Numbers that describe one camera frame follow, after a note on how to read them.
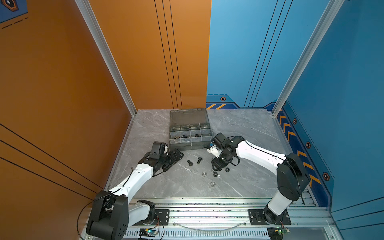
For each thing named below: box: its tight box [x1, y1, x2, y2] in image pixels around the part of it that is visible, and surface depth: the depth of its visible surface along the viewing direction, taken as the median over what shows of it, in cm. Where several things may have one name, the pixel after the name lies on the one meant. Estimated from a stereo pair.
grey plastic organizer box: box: [169, 108, 213, 151], surface depth 107 cm
